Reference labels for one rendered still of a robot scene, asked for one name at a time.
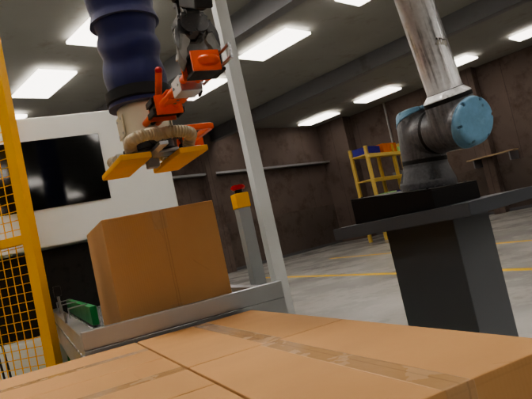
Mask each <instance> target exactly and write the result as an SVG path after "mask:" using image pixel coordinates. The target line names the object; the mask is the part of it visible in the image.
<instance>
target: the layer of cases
mask: <svg viewBox="0 0 532 399"><path fill-rule="evenodd" d="M0 399H532V338H527V337H520V336H505V335H496V334H488V333H480V332H465V331H457V330H449V329H433V328H425V327H417V326H409V325H394V324H386V323H377V322H369V321H354V320H346V319H339V318H330V317H315V316H307V315H299V314H291V313H276V312H268V311H259V310H249V311H245V312H243V313H237V314H235V315H231V316H229V317H224V318H220V319H218V320H214V321H209V322H206V323H203V324H200V325H195V326H192V327H189V328H186V329H181V330H178V331H175V332H170V333H166V334H164V335H160V336H156V337H153V338H150V339H147V340H141V341H139V342H138V343H133V344H128V345H124V346H122V347H118V348H113V349H110V350H107V351H103V352H99V353H96V354H93V355H88V356H85V357H82V358H79V359H74V360H71V361H68V362H65V363H60V364H57V365H54V366H51V367H45V368H43V369H39V370H35V371H32V372H28V373H25V374H20V375H18V376H14V377H12V378H7V379H3V380H0Z"/></svg>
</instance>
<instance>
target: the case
mask: <svg viewBox="0 0 532 399"><path fill-rule="evenodd" d="M86 237H87V241H88V245H89V252H90V256H91V261H92V265H93V272H94V276H95V280H96V285H97V292H98V296H99V300H100V304H101V312H102V316H103V320H104V325H110V324H114V323H117V322H121V321H126V320H129V319H132V318H136V317H141V316H144V315H147V314H153V313H156V312H159V311H163V310H168V309H171V308H174V307H178V306H183V305H187V304H189V303H193V302H198V301H202V300H204V299H208V298H214V297H217V296H220V295H225V294H229V293H232V290H231V286H230V280H229V276H228V272H227V268H226V262H225V257H224V253H223V250H222V242H221V239H220V235H219V228H218V224H217V220H216V217H215V209H214V206H213V202H212V200H208V201H203V202H199V203H191V204H186V205H182V206H177V207H169V208H165V209H161V210H156V211H148V212H143V213H138V214H134V215H126V216H122V217H117V218H109V219H105V220H101V221H100V222H99V223H98V224H97V225H96V226H95V227H94V228H93V229H92V230H91V231H90V232H89V233H88V234H87V236H86Z"/></svg>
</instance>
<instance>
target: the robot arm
mask: <svg viewBox="0 0 532 399"><path fill-rule="evenodd" d="M172 2H173V8H174V9H176V12H177V16H176V18H175V20H174V21H173V23H172V25H171V28H172V32H173V38H174V43H175V45H176V46H177V49H176V52H177V55H176V62H178V63H179V65H180V68H181V69H182V71H183V72H185V68H186V66H187V60H186V56H187V54H188V53H187V47H188V45H189V44H197V43H198V42H199V43H201V42H202V41H203V37H202V36H203V34H204V33H206V36H205V37H204V43H205V44H206V46H207V48H208V50H213V49H218V50H219V51H221V47H220V46H221V44H220V40H219V34H218V32H217V30H216V28H215V26H214V25H213V24H212V23H211V21H210V20H208V19H207V15H205V14H204V13H203V12H200V11H204V10H205V9H206V8H212V7H213V4H212V0H172ZM394 2H395V5H396V7H397V11H398V13H399V16H400V19H401V23H402V25H403V28H404V31H405V34H406V36H407V39H408V43H409V46H410V48H411V51H412V55H413V58H414V60H415V62H416V66H417V69H418V71H419V74H420V78H421V81H422V83H423V86H424V89H425V92H426V94H427V99H426V101H425V102H424V104H423V105H421V106H416V107H413V108H408V109H406V110H404V111H402V112H400V113H398V114H397V117H396V124H397V125H396V129H397V136H398V141H399V146H400V152H401V160H402V165H403V173H402V177H401V183H400V189H401V192H407V191H412V190H418V189H424V188H434V187H439V186H444V185H449V184H457V183H458V179H457V177H456V175H455V173H454V171H453V169H452V168H451V167H450V164H449V162H448V159H447V152H451V151H455V150H461V149H468V148H471V147H473V146H476V145H479V144H481V143H483V142H484V141H485V140H486V139H487V138H488V136H489V135H490V133H491V131H492V126H493V116H492V110H491V108H490V106H489V104H488V102H487V101H486V100H485V99H483V98H482V97H478V96H474V95H473V91H472V89H471V87H468V86H467V85H464V84H463V83H462V80H461V77H460V74H459V73H458V68H457V66H456V63H455V61H454V57H453V54H452V51H451V49H450V45H449V42H448V39H447V35H446V33H445V30H444V27H443V23H442V21H441V18H440V16H439V11H438V9H437V6H436V4H435V0H394ZM173 30H174V31H173ZM205 31H206V32H205Z"/></svg>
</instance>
